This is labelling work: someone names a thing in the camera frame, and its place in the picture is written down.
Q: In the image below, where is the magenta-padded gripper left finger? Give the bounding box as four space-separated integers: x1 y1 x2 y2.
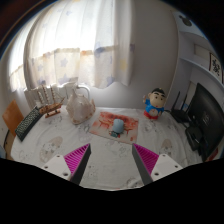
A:
41 143 92 186

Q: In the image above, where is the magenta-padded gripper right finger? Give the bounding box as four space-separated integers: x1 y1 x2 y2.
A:
131 143 184 186

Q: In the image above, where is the light blue computer mouse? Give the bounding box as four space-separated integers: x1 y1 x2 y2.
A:
111 118 126 135

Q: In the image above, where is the red printed mouse pad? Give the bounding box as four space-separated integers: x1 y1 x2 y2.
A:
89 111 140 145

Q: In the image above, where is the white bear-print tablecloth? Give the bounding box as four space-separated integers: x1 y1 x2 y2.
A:
10 105 208 191

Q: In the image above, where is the large white conch shell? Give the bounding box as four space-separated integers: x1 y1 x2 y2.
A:
65 87 97 126

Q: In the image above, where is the black monitor stand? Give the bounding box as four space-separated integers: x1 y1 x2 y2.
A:
184 124 209 158

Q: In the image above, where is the cartoon boy figurine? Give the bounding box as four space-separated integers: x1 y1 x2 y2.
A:
142 87 167 120

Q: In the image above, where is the black router with antennas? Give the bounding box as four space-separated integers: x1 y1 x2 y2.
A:
170 91 192 124

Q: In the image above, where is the wooden model sailing ship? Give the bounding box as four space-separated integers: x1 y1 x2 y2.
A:
35 83 66 119

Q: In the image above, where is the black keyboard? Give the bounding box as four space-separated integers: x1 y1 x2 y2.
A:
14 105 44 142

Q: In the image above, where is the black monitor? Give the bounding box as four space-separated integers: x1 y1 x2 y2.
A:
187 82 224 158

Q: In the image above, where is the wooden chair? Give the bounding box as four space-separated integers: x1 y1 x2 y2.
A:
1 99 25 158

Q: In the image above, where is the white radiator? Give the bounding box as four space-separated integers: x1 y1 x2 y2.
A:
23 77 92 109

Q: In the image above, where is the white star-print curtain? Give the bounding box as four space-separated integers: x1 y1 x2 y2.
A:
8 0 134 93

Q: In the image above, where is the white wall shelf unit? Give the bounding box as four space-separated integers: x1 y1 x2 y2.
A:
171 9 224 111

